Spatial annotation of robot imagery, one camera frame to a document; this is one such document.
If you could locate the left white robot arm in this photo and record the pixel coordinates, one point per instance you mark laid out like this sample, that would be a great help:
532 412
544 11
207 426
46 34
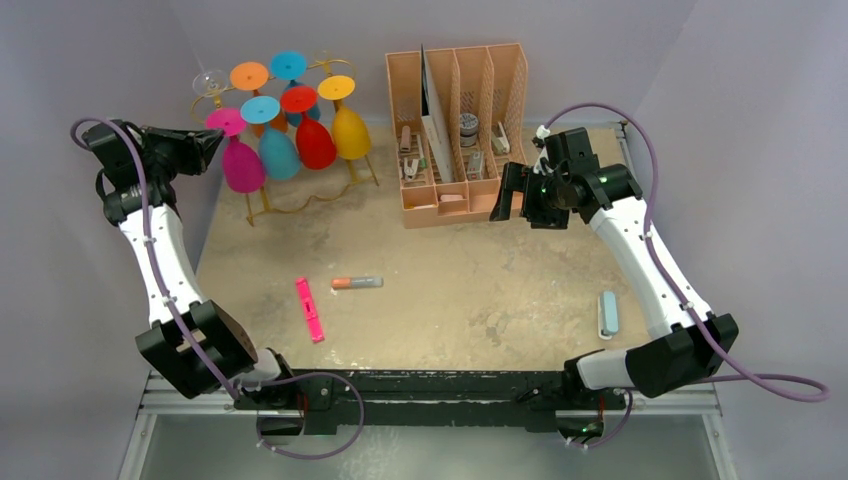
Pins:
191 341

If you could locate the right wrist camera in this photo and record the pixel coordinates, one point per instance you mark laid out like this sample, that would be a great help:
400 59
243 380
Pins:
542 165

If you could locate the orange grey marker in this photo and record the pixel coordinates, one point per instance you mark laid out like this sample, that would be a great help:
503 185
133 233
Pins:
343 283

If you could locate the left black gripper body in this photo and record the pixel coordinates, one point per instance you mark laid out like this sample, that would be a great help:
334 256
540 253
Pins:
157 157

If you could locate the gold wire glass rack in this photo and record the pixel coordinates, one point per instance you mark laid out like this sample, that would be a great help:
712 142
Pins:
359 171

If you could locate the magenta plastic wine glass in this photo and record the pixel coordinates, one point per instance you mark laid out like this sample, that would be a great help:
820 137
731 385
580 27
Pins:
242 167

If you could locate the red plastic wine glass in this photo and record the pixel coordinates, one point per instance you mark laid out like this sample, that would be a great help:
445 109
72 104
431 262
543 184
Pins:
313 141

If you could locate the orange plastic wine glass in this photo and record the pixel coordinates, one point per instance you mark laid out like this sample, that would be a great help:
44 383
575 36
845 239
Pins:
250 77

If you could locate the white folder in organizer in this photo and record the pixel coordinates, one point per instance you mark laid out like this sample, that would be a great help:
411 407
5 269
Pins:
433 121

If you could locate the round grey tin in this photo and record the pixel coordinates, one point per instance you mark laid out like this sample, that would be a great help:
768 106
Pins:
468 128

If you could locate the clear wine glass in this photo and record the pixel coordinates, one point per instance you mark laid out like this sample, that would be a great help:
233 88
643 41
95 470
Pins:
210 83

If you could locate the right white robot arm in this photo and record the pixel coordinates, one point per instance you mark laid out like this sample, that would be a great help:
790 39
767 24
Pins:
686 337

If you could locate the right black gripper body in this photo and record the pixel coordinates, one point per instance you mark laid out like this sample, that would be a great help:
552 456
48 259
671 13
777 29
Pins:
525 192

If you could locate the pink flat clip tool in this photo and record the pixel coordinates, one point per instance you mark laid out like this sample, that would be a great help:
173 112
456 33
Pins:
309 309

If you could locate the aluminium table frame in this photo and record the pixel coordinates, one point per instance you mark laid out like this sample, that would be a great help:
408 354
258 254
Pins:
198 348

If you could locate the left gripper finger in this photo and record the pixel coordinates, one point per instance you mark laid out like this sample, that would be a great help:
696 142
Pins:
192 159
188 138

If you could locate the light blue wine glass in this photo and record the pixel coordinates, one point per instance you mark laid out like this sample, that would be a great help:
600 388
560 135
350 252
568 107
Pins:
276 150

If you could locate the yellow plastic wine glass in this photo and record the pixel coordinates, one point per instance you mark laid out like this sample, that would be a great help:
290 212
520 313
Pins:
348 129

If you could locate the dark blue wine glass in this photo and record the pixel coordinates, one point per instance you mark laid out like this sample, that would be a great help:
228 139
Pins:
288 66

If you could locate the peach desk organizer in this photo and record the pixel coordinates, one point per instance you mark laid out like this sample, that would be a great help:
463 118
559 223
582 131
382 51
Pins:
489 81

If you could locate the small white stapler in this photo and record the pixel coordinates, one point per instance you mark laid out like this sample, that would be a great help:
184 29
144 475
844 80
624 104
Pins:
499 140

